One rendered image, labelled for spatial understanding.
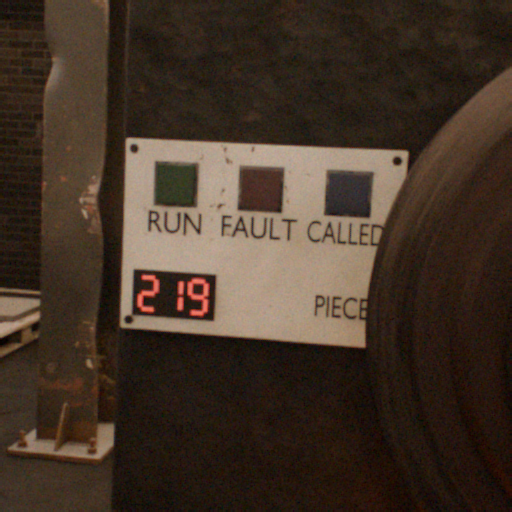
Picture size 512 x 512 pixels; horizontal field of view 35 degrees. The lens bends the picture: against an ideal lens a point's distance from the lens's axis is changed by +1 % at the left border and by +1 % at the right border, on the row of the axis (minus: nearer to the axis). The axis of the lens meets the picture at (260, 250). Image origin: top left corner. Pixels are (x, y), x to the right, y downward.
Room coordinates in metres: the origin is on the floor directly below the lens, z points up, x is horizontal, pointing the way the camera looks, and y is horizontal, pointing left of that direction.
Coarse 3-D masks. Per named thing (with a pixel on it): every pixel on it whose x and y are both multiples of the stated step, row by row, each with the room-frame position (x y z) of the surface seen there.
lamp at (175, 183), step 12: (168, 168) 0.75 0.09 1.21; (180, 168) 0.75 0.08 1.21; (192, 168) 0.75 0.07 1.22; (168, 180) 0.75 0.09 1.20; (180, 180) 0.75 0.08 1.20; (192, 180) 0.75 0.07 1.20; (156, 192) 0.75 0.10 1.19; (168, 192) 0.75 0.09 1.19; (180, 192) 0.75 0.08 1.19; (192, 192) 0.75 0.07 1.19
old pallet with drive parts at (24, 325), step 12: (36, 312) 5.47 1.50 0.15; (0, 324) 5.03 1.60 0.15; (12, 324) 5.05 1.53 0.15; (24, 324) 5.10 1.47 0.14; (0, 336) 4.76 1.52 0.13; (12, 336) 5.08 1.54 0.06; (24, 336) 5.11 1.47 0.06; (36, 336) 5.32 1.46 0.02; (0, 348) 4.92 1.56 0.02; (12, 348) 4.95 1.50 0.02
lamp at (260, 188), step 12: (252, 180) 0.74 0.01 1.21; (264, 180) 0.74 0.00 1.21; (276, 180) 0.74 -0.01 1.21; (240, 192) 0.74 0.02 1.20; (252, 192) 0.74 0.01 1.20; (264, 192) 0.74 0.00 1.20; (276, 192) 0.74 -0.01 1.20; (240, 204) 0.74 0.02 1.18; (252, 204) 0.74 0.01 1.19; (264, 204) 0.74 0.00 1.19; (276, 204) 0.74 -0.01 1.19
